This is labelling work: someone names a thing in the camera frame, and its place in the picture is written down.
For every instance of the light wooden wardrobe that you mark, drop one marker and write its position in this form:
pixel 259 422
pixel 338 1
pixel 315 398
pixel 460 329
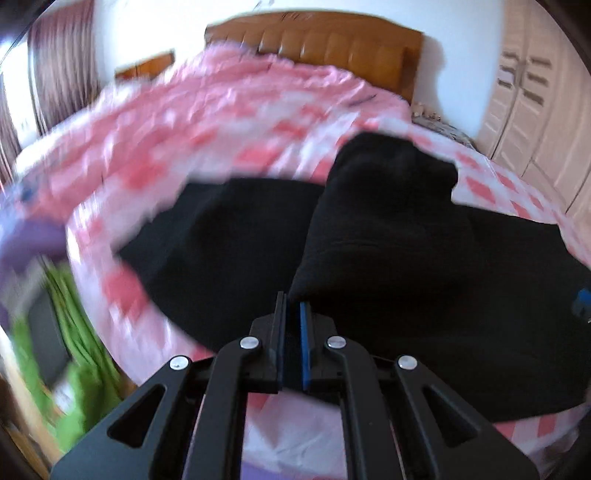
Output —
pixel 545 115

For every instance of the wooden padded headboard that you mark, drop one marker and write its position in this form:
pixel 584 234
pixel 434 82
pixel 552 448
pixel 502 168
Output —
pixel 323 46

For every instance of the striped curtain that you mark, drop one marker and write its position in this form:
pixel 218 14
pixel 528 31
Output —
pixel 64 69

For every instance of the pink checkered bed sheet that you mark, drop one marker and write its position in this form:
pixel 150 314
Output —
pixel 508 184

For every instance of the pink duvet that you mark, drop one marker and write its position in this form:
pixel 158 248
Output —
pixel 231 106

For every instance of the green cloth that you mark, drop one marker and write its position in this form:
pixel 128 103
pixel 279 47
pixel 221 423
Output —
pixel 87 392

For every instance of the small beige bedside items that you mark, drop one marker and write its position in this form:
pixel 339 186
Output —
pixel 422 110

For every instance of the wooden nightstand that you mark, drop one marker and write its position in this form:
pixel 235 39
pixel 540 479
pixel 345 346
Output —
pixel 147 64

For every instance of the grey patterned cloth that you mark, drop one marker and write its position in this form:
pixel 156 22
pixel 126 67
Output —
pixel 445 130

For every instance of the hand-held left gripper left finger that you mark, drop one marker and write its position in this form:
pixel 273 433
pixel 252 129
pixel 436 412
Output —
pixel 282 355

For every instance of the black pants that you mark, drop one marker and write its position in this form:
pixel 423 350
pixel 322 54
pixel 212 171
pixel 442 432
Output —
pixel 392 230

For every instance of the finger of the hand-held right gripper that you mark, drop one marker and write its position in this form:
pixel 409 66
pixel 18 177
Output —
pixel 583 300

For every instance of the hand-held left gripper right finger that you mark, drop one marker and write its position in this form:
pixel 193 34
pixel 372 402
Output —
pixel 304 350

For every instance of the purple cloth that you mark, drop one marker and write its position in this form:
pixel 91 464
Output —
pixel 27 240

